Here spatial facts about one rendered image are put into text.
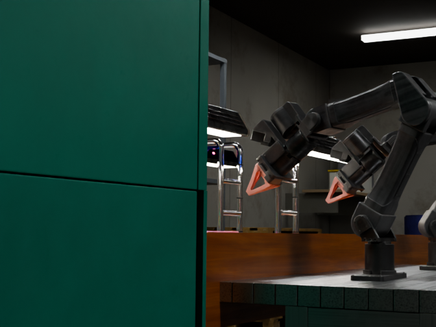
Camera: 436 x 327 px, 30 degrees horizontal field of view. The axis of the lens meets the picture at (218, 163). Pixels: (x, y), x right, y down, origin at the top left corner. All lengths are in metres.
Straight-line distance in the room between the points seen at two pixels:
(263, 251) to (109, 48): 0.67
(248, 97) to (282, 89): 0.95
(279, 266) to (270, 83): 7.19
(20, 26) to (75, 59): 0.11
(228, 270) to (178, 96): 0.40
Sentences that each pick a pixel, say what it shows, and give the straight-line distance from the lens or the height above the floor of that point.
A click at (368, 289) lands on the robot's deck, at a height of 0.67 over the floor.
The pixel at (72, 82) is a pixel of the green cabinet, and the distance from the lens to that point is 1.19.
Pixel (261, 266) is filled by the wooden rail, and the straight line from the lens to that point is 1.76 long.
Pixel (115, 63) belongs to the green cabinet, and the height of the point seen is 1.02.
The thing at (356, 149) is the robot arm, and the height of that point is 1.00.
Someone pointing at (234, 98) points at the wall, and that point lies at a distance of 8.12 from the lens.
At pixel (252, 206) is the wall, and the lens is 8.41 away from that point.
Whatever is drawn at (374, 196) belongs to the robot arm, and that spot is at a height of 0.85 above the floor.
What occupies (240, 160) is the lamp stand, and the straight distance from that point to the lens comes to 3.18.
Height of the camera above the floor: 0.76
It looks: 5 degrees up
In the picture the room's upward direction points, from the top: 1 degrees clockwise
